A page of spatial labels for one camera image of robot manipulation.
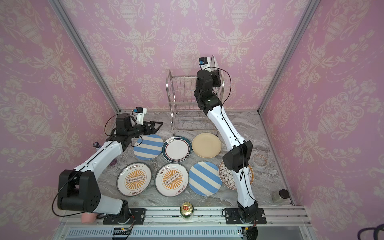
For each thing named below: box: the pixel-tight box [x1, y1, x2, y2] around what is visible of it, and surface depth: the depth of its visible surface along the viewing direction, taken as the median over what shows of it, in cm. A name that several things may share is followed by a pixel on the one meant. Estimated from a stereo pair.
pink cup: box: [81, 212, 98, 224], surface depth 71 cm
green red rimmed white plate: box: [161, 136, 193, 163], surface depth 101 cm
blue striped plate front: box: [188, 161, 223, 197], surface depth 87 cm
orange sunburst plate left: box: [116, 162, 152, 197], surface depth 87 cm
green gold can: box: [180, 201, 194, 221], surface depth 69 cm
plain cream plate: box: [191, 132, 222, 159], surface depth 102 cm
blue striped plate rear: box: [133, 134, 164, 161], surface depth 98 cm
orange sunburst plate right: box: [154, 162, 190, 198], surface depth 87 cm
